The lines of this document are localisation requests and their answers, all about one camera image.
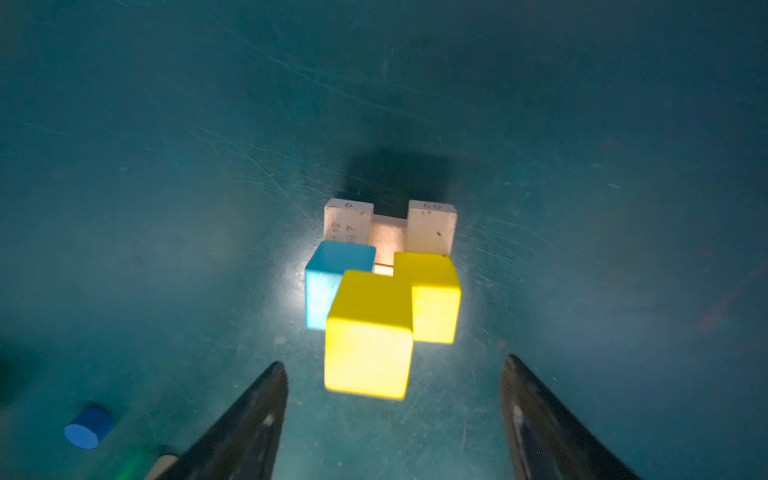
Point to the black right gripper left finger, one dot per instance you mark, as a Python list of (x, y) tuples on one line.
[(243, 443)]

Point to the wooden cylinder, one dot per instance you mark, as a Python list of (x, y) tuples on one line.
[(162, 464)]

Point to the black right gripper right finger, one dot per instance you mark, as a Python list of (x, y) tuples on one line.
[(546, 441)]

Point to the teal cube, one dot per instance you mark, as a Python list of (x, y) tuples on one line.
[(324, 273)]

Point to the yellow cube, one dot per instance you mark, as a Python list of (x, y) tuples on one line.
[(436, 295), (369, 337)]

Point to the blue cylinder block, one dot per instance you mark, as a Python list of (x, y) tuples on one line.
[(89, 428)]

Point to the wooden block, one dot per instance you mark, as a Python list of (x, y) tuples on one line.
[(348, 221), (387, 236), (430, 227)]

